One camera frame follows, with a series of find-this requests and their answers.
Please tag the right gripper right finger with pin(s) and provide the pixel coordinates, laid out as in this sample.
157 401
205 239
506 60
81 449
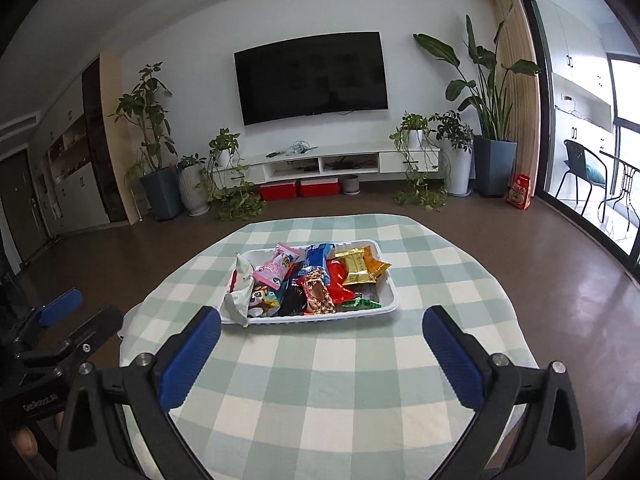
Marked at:
549 444

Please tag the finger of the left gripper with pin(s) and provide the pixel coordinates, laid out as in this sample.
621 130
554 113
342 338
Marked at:
77 347
26 331

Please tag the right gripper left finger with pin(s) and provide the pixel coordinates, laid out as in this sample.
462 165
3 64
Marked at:
94 441

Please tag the white red snack bag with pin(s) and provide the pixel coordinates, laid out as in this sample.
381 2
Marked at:
237 298

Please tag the pink snack packet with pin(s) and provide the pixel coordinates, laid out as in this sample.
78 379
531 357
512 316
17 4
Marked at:
274 271

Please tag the black snack bag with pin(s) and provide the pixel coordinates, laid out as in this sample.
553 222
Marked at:
294 302

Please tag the red patterned biscuit packet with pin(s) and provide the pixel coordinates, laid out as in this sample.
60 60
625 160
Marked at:
318 298

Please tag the green clear snack packet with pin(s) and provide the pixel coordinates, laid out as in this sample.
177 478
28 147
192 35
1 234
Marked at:
358 304

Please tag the dark blue snack packet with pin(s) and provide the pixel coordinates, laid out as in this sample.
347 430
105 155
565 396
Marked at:
316 259

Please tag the orange snack bar packet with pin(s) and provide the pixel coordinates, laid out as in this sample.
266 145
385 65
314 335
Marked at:
375 267

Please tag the red foil snack bag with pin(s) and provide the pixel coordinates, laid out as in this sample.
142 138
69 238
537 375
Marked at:
338 292

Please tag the gold foil snack packet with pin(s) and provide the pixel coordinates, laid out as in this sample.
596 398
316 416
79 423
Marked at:
357 271

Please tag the blue chips snack bag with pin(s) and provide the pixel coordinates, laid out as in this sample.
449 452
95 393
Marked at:
264 302

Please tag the left hand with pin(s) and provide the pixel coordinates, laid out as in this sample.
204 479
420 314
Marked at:
36 446

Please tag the green checkered tablecloth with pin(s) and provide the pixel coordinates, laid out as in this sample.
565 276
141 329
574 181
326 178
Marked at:
353 399

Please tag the white plastic tray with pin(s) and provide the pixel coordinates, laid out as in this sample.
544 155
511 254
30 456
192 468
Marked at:
382 290

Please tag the trailing pothos plant left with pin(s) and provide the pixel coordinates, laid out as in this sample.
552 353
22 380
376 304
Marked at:
226 181

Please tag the trailing pothos plant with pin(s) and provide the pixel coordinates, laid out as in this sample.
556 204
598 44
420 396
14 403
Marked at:
226 181
418 190

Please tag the white ribbed pot plant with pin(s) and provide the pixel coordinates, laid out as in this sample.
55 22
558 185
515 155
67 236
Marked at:
192 188

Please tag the red gift bag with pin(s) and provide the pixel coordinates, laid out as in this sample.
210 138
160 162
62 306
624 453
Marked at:
519 192

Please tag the red storage box left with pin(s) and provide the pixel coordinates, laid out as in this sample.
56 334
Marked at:
282 190

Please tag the white TV cabinet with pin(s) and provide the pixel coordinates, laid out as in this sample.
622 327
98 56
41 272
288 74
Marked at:
373 161

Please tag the tall plant dark pot left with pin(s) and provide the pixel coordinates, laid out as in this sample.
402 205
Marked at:
148 177

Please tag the black balcony chair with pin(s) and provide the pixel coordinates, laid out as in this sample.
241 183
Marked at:
584 164

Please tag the white pot plant right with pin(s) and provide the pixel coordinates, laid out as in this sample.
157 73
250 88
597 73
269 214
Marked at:
456 143

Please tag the balcony metal table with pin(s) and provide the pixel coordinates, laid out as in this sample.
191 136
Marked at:
624 185

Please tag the trailing pothos plant right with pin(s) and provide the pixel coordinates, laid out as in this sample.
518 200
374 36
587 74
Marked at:
418 190

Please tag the dark square planter plant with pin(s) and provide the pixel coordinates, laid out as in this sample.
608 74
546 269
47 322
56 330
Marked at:
494 151

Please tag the beige curtain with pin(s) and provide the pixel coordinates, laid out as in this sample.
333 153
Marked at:
522 91

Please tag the black wall television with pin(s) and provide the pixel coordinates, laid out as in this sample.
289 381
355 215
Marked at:
314 75

